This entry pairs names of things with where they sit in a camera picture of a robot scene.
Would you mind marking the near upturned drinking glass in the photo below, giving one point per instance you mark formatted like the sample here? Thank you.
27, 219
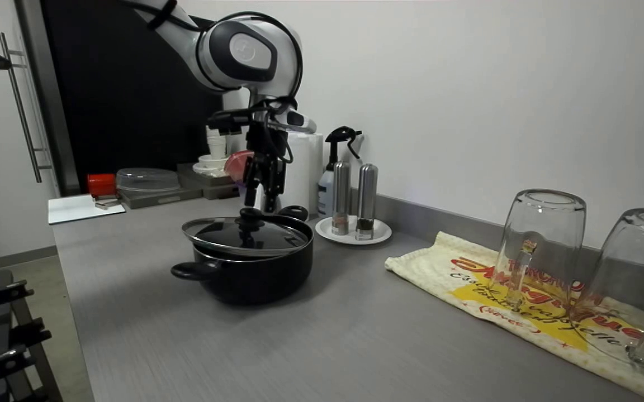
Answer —
541, 238

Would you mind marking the bag of white cutlery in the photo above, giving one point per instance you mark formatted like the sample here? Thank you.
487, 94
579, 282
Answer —
212, 165

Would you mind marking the black cooking pot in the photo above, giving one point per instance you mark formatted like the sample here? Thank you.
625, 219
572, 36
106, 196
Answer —
250, 279

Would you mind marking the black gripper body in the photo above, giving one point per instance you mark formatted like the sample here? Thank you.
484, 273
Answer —
270, 123

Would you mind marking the black clamp rack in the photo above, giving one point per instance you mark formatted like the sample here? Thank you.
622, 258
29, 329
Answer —
26, 371

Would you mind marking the small white saucer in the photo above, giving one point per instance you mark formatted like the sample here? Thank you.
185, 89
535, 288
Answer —
354, 238

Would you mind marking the black-capped spray bottle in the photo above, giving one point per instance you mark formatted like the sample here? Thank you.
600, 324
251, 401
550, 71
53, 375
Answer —
326, 185

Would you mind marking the right steel grinder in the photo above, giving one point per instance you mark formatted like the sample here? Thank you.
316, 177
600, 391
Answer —
368, 182

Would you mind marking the front paper towel roll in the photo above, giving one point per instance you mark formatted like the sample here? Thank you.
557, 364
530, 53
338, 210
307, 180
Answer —
301, 173

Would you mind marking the steel grinder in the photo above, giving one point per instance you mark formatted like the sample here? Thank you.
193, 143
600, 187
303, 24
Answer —
368, 182
341, 199

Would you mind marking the flat red-lid container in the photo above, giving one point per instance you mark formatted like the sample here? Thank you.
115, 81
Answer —
102, 185

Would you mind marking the left steel grinder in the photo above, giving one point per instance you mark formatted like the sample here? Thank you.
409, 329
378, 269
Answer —
341, 199

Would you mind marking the upturned drinking glass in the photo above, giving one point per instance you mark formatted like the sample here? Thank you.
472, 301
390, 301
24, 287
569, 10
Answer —
614, 298
541, 238

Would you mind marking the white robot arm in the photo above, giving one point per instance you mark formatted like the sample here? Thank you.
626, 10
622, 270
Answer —
246, 50

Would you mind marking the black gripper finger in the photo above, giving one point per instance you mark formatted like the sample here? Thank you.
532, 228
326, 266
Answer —
274, 192
251, 182

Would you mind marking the far upturned drinking glass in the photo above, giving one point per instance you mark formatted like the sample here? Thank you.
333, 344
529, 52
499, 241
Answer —
614, 298

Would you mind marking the glass pot lid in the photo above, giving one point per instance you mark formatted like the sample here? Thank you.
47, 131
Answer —
250, 233

